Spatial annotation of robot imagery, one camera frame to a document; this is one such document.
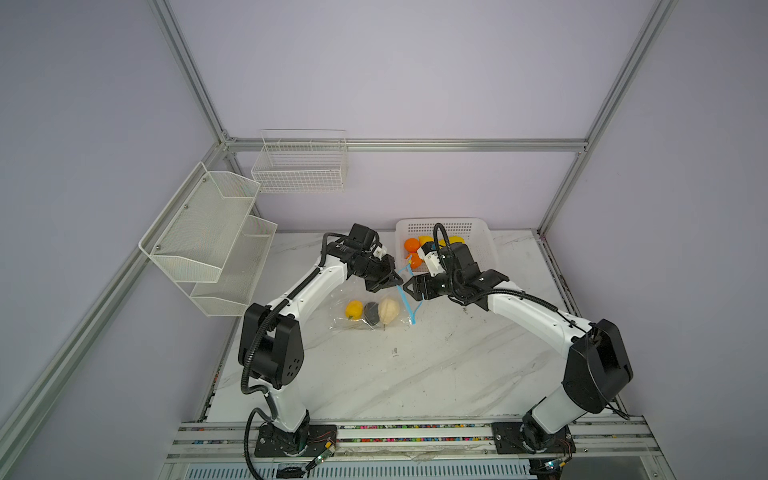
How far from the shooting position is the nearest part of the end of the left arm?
687mm

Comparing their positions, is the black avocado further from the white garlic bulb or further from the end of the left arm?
the end of the left arm

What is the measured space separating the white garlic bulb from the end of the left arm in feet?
0.27

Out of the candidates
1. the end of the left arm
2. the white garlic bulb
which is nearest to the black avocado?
the white garlic bulb

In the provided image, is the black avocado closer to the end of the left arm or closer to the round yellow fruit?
the round yellow fruit

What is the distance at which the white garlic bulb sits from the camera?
88 centimetres

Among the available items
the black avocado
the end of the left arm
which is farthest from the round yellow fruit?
the end of the left arm
